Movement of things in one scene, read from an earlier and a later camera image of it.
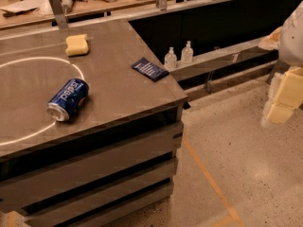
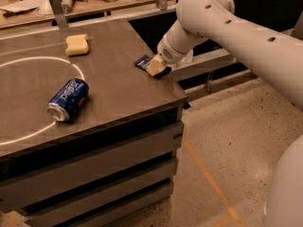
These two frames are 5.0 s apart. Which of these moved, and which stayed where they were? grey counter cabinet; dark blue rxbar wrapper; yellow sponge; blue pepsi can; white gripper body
Moved: white gripper body; dark blue rxbar wrapper
Stayed: yellow sponge; grey counter cabinet; blue pepsi can
